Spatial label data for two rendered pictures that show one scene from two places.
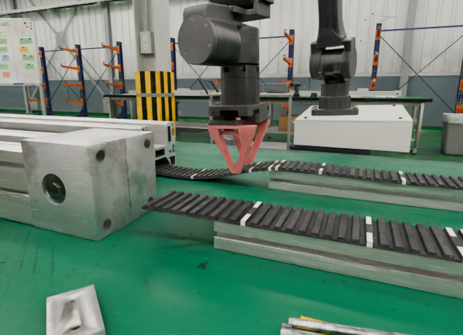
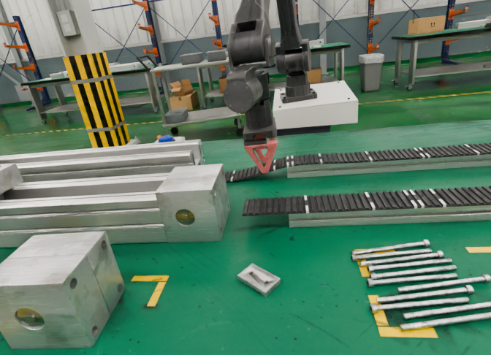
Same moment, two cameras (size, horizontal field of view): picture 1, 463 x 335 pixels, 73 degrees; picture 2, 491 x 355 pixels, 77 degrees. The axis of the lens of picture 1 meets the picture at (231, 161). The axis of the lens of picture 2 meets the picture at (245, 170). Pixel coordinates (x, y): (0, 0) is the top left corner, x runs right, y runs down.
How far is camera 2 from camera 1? 0.26 m
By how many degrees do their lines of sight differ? 16
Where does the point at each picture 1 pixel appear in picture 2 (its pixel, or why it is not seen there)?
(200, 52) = (243, 105)
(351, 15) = not seen: outside the picture
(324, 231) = (350, 206)
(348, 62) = (307, 60)
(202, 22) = (243, 85)
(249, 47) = (264, 88)
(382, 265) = (378, 216)
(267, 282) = (329, 239)
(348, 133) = (314, 115)
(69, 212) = (198, 228)
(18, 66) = not seen: outside the picture
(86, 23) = not seen: outside the picture
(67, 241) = (202, 245)
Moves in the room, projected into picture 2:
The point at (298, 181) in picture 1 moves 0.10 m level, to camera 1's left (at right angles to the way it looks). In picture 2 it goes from (306, 169) to (263, 180)
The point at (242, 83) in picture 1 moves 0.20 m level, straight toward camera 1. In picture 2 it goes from (263, 113) to (303, 141)
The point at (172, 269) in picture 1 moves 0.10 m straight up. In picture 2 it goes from (278, 245) to (273, 187)
